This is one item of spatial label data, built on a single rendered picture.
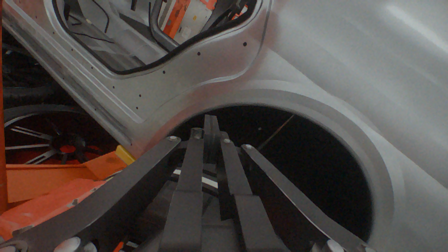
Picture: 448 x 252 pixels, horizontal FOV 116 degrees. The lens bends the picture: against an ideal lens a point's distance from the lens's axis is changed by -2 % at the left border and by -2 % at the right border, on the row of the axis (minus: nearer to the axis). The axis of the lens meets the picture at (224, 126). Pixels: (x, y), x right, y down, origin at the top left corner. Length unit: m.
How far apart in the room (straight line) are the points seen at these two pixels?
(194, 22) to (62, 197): 4.96
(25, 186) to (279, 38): 0.71
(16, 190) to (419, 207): 0.97
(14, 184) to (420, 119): 0.93
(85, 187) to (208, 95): 0.37
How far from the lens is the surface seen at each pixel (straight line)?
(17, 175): 0.62
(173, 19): 3.47
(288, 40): 0.46
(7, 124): 1.22
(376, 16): 0.51
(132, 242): 0.31
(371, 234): 0.68
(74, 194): 0.23
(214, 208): 0.22
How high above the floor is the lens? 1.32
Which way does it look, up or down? 22 degrees down
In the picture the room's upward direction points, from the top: 37 degrees clockwise
